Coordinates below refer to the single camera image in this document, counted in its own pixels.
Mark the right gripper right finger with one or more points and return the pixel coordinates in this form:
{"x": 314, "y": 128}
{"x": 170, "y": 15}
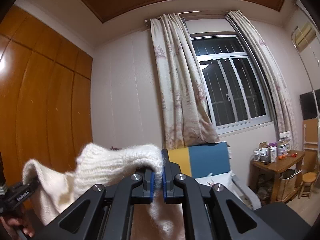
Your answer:
{"x": 211, "y": 212}

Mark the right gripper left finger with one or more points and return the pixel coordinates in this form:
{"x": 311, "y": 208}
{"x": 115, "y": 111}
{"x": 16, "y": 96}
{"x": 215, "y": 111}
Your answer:
{"x": 103, "y": 212}

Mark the cream knitted sweater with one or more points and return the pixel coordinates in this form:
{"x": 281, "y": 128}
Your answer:
{"x": 94, "y": 165}

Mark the person left hand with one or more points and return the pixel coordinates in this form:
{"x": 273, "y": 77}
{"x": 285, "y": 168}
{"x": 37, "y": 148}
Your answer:
{"x": 10, "y": 224}

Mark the white deer print pillow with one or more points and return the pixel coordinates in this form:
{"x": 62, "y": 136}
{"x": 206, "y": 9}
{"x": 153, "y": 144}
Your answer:
{"x": 225, "y": 179}

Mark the grey yellow blue armchair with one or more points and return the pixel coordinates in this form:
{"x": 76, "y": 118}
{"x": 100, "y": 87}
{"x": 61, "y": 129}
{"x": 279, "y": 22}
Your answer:
{"x": 202, "y": 161}

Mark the patterned beige curtain left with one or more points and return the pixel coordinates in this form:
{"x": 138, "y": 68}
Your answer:
{"x": 184, "y": 102}

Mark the patterned beige curtain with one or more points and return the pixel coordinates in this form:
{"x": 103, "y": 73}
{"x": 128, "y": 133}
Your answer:
{"x": 184, "y": 102}
{"x": 280, "y": 95}

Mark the wooden side table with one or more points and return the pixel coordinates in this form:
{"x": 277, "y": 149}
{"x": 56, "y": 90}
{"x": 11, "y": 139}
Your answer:
{"x": 276, "y": 169}

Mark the wooden wardrobe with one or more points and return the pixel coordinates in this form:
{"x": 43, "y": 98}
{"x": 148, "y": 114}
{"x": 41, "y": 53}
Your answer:
{"x": 45, "y": 96}

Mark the small wooden stool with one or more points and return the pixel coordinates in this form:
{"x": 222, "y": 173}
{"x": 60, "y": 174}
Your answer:
{"x": 306, "y": 187}

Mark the black television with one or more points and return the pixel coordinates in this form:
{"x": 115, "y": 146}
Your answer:
{"x": 308, "y": 106}

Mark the patterned beige curtain right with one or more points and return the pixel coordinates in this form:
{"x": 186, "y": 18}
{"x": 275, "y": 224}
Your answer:
{"x": 280, "y": 95}

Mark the air conditioner unit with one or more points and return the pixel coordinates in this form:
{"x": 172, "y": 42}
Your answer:
{"x": 302, "y": 37}

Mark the window with white frame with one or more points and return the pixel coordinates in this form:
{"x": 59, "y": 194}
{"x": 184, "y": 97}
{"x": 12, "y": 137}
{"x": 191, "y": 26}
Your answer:
{"x": 236, "y": 97}

